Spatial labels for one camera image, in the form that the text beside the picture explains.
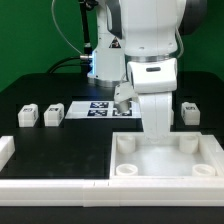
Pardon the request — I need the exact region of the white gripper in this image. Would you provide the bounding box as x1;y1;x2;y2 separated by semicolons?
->
114;58;177;141

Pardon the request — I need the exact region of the white square table top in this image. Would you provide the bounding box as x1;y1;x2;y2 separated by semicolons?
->
109;132;224;179

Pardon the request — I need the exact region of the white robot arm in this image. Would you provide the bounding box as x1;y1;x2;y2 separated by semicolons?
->
88;0;207;140

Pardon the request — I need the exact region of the white marker sheet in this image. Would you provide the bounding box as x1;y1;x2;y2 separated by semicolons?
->
66;101;141;119

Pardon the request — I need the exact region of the white U-shaped fence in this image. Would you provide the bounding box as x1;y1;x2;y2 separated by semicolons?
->
0;134;224;208

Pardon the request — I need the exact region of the black cable bundle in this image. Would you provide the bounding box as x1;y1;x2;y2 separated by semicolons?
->
46;56;88;74

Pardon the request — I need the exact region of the grey cable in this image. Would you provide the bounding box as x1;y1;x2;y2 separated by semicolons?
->
51;0;84;56

